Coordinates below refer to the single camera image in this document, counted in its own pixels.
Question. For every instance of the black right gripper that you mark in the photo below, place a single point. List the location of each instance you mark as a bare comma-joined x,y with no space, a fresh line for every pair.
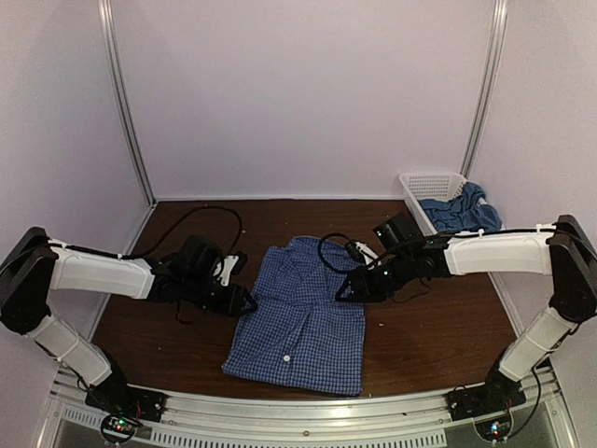
364,289

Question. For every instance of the left aluminium frame post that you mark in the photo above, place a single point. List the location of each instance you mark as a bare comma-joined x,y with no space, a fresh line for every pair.
106,16

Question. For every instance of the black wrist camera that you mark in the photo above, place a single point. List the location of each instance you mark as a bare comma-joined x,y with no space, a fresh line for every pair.
397,230
199,256

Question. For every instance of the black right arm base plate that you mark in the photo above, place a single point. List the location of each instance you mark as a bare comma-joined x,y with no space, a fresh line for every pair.
474,401

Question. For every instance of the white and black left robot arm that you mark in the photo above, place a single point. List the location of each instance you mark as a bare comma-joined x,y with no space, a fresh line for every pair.
38,267

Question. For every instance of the blue grey cloth in basket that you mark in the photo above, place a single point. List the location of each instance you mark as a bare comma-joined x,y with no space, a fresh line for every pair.
468,211

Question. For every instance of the blue checked shirt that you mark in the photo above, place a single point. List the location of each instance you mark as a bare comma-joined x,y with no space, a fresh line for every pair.
299,336

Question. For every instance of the white plastic laundry basket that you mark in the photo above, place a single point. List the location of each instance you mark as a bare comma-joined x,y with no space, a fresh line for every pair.
438,186

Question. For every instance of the aluminium front rail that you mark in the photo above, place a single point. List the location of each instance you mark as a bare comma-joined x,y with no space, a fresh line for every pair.
192,420

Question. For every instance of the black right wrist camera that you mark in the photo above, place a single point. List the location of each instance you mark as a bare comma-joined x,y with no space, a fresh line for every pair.
397,230

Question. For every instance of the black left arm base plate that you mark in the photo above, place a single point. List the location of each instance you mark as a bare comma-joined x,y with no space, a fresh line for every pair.
132,402

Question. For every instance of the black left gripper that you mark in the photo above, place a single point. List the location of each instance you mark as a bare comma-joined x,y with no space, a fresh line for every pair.
234,304

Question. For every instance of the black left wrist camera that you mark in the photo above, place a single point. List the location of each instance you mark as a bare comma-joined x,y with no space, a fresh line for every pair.
199,256

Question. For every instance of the right aluminium frame post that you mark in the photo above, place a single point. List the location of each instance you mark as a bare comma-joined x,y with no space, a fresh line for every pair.
493,59

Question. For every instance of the aluminium frame post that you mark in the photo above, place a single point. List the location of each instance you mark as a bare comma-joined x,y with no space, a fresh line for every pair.
106,16
493,59

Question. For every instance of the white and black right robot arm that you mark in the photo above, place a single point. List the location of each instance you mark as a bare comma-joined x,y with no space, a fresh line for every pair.
558,258

